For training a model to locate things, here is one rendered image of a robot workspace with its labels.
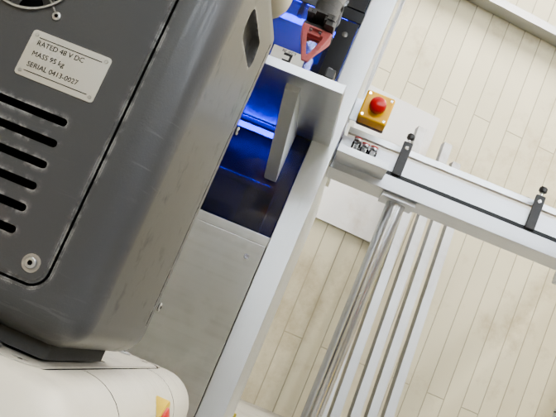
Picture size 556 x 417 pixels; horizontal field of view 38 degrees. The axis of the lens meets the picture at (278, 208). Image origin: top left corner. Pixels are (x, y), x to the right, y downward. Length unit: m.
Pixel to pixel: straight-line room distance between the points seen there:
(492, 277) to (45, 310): 5.57
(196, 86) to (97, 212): 0.13
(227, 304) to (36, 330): 1.27
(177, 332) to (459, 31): 4.71
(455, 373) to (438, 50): 2.34
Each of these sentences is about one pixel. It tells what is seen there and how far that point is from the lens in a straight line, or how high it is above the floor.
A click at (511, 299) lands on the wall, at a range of 6.19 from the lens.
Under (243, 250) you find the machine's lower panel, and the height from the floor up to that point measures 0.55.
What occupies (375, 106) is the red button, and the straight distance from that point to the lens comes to 1.96.
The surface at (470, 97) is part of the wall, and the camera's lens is 6.20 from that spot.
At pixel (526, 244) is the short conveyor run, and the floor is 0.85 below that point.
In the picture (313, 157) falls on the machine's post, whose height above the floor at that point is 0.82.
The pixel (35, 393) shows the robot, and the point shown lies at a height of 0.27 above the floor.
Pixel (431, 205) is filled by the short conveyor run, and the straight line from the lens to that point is 2.07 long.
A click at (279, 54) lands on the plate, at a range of 2.03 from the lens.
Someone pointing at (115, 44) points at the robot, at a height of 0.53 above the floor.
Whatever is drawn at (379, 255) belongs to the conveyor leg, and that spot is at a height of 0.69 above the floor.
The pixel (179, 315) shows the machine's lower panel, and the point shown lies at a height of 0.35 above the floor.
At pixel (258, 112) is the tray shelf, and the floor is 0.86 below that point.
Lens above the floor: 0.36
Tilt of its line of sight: 10 degrees up
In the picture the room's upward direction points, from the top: 23 degrees clockwise
